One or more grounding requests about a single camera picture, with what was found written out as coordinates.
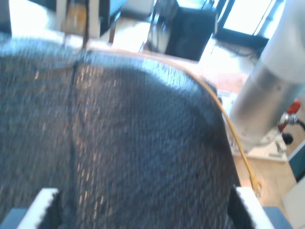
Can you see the black cabinet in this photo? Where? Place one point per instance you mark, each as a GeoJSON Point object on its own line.
{"type": "Point", "coordinates": [190, 33]}

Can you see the red metal clamp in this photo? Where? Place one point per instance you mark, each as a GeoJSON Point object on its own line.
{"type": "Point", "coordinates": [291, 112]}

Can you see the black bubble wrap mat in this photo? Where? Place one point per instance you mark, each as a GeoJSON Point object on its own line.
{"type": "Point", "coordinates": [119, 143]}

